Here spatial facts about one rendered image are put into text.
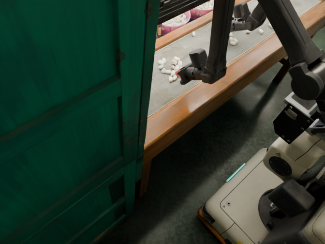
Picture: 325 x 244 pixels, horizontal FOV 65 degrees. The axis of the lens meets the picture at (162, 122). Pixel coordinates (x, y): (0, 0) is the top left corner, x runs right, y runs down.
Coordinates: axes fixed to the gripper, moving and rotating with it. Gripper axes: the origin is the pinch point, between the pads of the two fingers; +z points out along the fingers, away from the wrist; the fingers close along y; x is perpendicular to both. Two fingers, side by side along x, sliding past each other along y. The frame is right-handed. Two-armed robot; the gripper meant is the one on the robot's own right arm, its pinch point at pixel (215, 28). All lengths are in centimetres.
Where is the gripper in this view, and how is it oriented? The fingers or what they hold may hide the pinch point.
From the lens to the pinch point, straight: 153.7
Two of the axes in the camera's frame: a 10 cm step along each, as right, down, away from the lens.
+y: -7.4, 5.1, -4.4
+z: -5.9, -1.7, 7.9
